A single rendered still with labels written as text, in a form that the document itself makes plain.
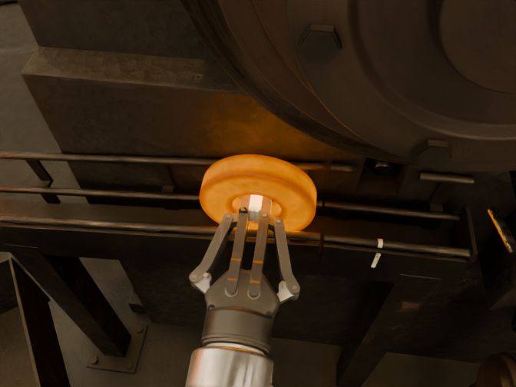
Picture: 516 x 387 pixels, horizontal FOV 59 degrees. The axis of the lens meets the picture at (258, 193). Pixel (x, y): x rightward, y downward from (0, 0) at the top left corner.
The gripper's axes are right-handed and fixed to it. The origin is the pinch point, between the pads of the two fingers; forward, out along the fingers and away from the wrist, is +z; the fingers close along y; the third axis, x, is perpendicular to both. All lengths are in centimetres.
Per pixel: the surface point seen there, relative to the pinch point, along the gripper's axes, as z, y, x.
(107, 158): 5.7, -23.0, -3.3
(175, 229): -3.0, -11.5, -7.0
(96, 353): -7, -44, -75
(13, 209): 2.1, -41.8, -15.3
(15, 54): 113, -121, -82
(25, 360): -21.2, -29.6, -14.7
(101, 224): -2.8, -22.6, -7.9
